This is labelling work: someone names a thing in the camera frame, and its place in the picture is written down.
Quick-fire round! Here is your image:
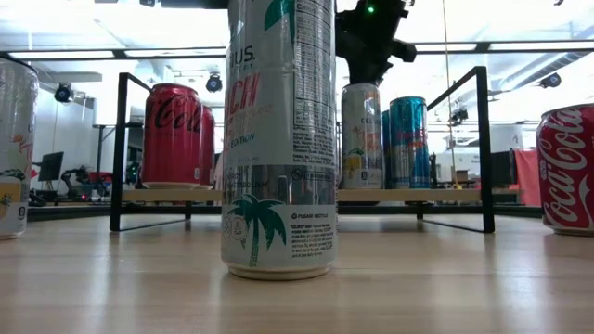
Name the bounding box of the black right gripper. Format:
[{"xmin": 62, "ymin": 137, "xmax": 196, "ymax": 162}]
[{"xmin": 334, "ymin": 0, "xmax": 418, "ymax": 87}]

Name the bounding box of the Celsius Tropical Vibe can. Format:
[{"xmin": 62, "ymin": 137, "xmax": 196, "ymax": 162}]
[
  {"xmin": 342, "ymin": 83, "xmax": 384, "ymax": 190},
  {"xmin": 0, "ymin": 58, "xmax": 41, "ymax": 241}
]

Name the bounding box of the Red Bull can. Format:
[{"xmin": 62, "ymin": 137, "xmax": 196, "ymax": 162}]
[{"xmin": 388, "ymin": 96, "xmax": 431, "ymax": 190}]

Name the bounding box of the Celsius Peach Vibe can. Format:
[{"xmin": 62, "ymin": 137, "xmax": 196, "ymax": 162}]
[{"xmin": 221, "ymin": 0, "xmax": 339, "ymax": 282}]

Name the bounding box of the red Coca-Cola can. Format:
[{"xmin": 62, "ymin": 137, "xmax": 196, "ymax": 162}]
[
  {"xmin": 536, "ymin": 104, "xmax": 594, "ymax": 237},
  {"xmin": 141, "ymin": 83, "xmax": 204, "ymax": 190},
  {"xmin": 201, "ymin": 105, "xmax": 217, "ymax": 187}
]

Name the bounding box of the black computer monitor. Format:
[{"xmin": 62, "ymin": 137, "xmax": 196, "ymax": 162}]
[
  {"xmin": 490, "ymin": 149, "xmax": 515, "ymax": 189},
  {"xmin": 37, "ymin": 150, "xmax": 66, "ymax": 183}
]

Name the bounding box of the red hanging cloth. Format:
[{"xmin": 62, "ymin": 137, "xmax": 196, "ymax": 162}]
[{"xmin": 513, "ymin": 148, "xmax": 543, "ymax": 209}]

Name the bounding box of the yellow hanging cable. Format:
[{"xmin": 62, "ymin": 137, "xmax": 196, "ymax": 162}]
[{"xmin": 440, "ymin": 0, "xmax": 463, "ymax": 190}]

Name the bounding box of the wooden shelf with black frame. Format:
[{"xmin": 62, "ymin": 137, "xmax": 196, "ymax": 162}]
[{"xmin": 110, "ymin": 65, "xmax": 497, "ymax": 235}]

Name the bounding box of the black overhead frame beam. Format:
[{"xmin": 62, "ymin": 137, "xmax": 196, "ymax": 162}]
[{"xmin": 0, "ymin": 40, "xmax": 594, "ymax": 63}]

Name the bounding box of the black frame table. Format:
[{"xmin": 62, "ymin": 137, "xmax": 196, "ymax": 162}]
[{"xmin": 91, "ymin": 122, "xmax": 145, "ymax": 189}]

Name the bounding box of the black metal table frame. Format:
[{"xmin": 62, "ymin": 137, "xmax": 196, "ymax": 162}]
[{"xmin": 27, "ymin": 202, "xmax": 545, "ymax": 223}]

